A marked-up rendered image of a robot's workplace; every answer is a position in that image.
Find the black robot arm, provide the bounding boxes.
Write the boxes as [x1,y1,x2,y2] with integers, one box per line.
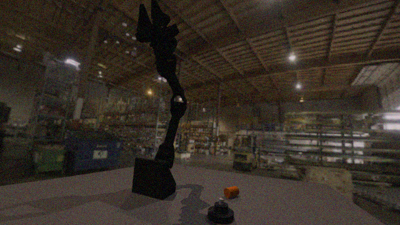
[153,24,187,169]

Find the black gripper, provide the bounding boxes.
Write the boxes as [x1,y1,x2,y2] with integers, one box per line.
[135,0,171,50]

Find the orange cylinder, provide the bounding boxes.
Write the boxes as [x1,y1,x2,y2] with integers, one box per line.
[224,186,239,198]

